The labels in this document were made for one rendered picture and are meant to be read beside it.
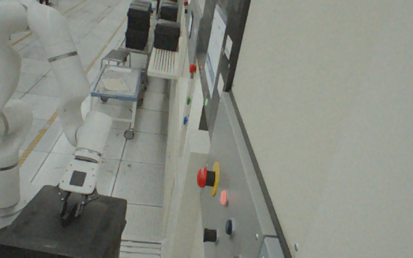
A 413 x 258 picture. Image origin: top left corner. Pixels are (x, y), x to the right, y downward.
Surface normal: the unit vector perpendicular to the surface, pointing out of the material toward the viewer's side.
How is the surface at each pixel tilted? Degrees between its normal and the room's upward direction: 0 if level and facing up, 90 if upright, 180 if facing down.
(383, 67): 90
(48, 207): 0
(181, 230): 90
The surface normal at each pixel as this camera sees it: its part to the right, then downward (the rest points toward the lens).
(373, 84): -0.98, -0.13
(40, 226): 0.18, -0.89
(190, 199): 0.07, 0.43
